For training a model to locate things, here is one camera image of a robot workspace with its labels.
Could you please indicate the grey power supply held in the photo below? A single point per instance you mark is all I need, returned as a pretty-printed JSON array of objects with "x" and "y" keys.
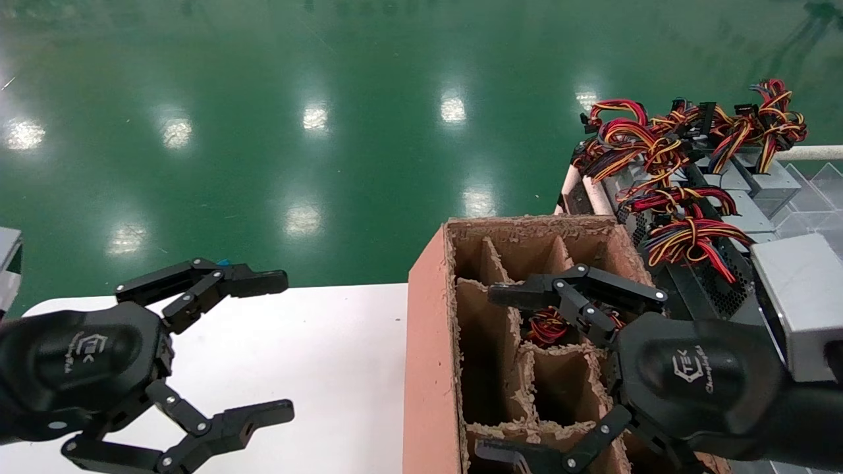
[{"x": 803, "y": 303}]

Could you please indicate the power supply in left cell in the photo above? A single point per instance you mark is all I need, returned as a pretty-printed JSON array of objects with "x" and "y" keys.
[{"x": 546, "y": 327}]

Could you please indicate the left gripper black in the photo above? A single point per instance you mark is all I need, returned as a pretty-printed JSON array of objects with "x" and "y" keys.
[{"x": 79, "y": 362}]

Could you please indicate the white rack leg pipe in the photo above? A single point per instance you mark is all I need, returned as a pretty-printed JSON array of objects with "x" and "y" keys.
[{"x": 568, "y": 191}]

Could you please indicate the brown cardboard divider box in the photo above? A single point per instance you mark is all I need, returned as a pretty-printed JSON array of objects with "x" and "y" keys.
[{"x": 431, "y": 368}]

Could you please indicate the clear acrylic divider tray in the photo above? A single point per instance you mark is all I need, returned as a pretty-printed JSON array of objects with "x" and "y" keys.
[{"x": 816, "y": 204}]

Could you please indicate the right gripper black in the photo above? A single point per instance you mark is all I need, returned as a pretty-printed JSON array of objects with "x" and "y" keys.
[{"x": 698, "y": 382}]

